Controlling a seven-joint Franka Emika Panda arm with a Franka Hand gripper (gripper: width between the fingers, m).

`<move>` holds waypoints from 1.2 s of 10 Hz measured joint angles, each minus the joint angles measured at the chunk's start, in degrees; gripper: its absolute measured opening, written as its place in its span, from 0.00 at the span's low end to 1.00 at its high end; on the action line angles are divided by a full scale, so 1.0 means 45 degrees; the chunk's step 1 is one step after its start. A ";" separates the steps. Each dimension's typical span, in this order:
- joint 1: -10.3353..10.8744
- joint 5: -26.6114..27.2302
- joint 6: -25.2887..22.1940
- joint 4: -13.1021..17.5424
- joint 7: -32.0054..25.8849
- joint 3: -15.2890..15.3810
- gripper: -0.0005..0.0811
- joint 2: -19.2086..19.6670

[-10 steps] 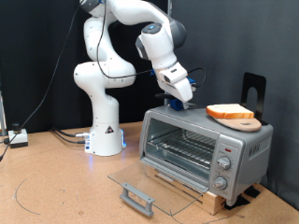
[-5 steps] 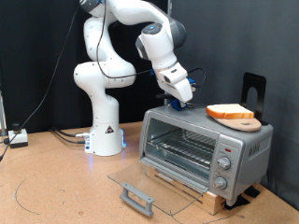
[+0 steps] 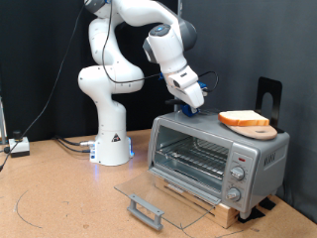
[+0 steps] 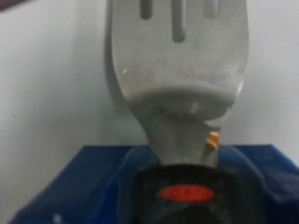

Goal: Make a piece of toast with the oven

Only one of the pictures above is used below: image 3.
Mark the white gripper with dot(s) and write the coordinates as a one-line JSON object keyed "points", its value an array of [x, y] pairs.
{"points": [[188, 91]]}

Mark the slice of white bread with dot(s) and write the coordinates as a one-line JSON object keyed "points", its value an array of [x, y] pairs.
{"points": [[243, 117]]}

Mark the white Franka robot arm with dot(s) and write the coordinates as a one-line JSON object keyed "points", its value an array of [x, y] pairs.
{"points": [[112, 132]]}

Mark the silver oven knob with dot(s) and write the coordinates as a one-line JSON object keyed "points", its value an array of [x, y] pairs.
{"points": [[233, 194], [238, 172]]}

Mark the silver toaster oven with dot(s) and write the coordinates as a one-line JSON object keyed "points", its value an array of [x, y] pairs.
{"points": [[264, 172]]}

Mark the round wooden cutting board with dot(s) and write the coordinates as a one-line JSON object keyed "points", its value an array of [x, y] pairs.
{"points": [[257, 133]]}

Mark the black metal bookend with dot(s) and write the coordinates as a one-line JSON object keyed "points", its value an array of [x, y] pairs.
{"points": [[264, 87]]}

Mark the vertical aluminium pole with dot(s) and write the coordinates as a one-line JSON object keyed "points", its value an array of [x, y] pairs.
{"points": [[180, 8]]}

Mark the wooden slatted crate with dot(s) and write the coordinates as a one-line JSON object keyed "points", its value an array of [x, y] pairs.
{"points": [[228, 214]]}

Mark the black foam pad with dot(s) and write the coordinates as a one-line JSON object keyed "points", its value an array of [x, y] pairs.
{"points": [[251, 214], [268, 203]]}

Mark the white power adapter box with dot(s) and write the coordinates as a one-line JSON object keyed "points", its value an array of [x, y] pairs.
{"points": [[19, 145]]}

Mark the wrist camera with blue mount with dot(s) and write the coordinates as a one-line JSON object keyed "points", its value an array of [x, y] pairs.
{"points": [[202, 87]]}

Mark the thin aluminium frame post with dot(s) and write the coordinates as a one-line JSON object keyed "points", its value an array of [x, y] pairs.
{"points": [[2, 122]]}

